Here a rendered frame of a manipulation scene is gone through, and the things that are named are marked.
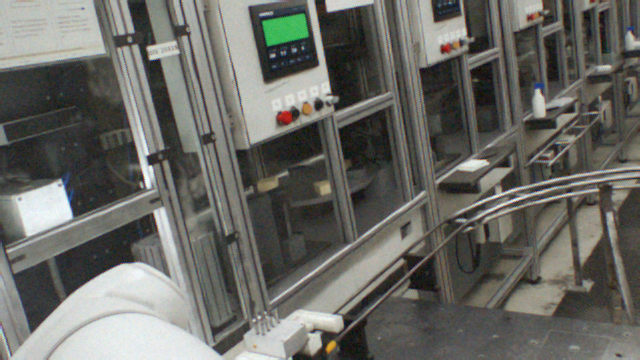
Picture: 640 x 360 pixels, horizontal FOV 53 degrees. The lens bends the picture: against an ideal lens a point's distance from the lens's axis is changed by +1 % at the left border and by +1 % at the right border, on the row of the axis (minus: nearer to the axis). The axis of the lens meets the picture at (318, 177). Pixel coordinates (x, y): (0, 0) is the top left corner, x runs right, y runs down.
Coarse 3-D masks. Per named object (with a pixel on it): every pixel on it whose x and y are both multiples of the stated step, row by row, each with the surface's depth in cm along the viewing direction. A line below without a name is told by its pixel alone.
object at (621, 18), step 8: (616, 0) 521; (624, 0) 543; (616, 8) 520; (624, 8) 543; (624, 16) 543; (624, 24) 543; (632, 24) 594; (624, 32) 543; (632, 32) 596; (624, 40) 542
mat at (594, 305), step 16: (624, 208) 434; (624, 224) 408; (624, 240) 385; (592, 256) 372; (624, 256) 364; (592, 272) 353; (592, 288) 335; (560, 304) 326; (576, 304) 323; (592, 304) 320; (608, 304) 317; (624, 304) 314; (592, 320) 305; (608, 320) 303; (624, 320) 300
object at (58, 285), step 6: (54, 258) 147; (48, 264) 146; (54, 264) 147; (54, 270) 147; (54, 276) 147; (54, 282) 147; (60, 282) 148; (54, 288) 148; (60, 288) 148; (60, 294) 148; (60, 300) 149
